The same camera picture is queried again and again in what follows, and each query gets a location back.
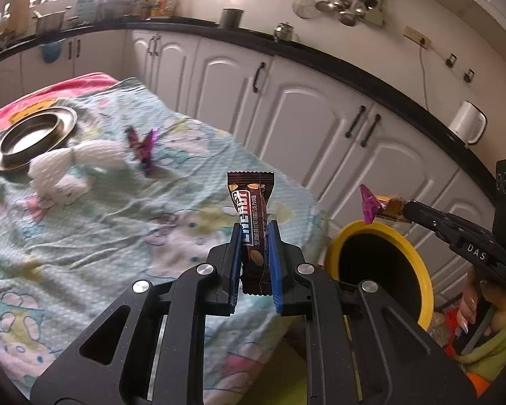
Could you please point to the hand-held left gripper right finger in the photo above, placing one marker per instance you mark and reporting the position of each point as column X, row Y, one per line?
column 275, row 270

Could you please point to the pale green spatula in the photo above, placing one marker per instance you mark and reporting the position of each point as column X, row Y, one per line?
column 374, row 16

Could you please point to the steel cooking pot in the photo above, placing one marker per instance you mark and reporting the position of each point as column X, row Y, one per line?
column 49, row 23

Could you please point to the brown snack bar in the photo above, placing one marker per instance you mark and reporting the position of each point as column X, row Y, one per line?
column 251, row 202

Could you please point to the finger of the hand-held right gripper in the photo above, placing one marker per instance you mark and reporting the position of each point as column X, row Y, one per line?
column 430, row 219

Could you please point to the white kettle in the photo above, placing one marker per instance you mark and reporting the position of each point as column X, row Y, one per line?
column 468, row 122

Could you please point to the black wall hook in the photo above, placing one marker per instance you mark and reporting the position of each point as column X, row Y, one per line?
column 470, row 76
column 450, row 60

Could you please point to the wall power strip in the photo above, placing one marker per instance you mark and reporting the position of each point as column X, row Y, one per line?
column 417, row 36

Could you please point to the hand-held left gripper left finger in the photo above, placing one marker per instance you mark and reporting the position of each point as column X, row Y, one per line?
column 235, row 270

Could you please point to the yellow trash bin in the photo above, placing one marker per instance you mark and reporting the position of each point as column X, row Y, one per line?
column 405, row 244

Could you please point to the person's right hand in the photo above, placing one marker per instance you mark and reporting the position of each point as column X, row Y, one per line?
column 468, row 303

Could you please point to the metal teapot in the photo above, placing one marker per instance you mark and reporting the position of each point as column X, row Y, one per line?
column 284, row 33

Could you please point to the person's right forearm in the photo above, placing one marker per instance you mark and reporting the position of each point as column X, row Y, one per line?
column 497, row 350

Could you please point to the purple candy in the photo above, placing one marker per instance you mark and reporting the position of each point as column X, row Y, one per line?
column 143, row 152
column 369, row 202

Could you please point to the hanging kitchen utensils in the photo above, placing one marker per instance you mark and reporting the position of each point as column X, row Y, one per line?
column 348, row 14

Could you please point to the blue plastic holder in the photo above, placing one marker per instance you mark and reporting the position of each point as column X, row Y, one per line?
column 50, row 52

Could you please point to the orange cloth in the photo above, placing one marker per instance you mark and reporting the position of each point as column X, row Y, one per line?
column 453, row 333

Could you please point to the white kitchen cabinets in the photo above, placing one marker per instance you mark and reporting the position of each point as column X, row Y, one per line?
column 303, row 118

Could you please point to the white knitted cloth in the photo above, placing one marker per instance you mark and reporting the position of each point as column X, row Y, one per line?
column 67, row 160

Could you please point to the printed blanket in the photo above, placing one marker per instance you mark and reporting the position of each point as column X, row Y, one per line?
column 109, row 228

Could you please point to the round metal plate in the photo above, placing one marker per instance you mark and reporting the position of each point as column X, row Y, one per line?
column 63, row 120

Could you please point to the row of condiment bottles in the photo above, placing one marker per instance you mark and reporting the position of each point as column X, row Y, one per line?
column 162, row 8

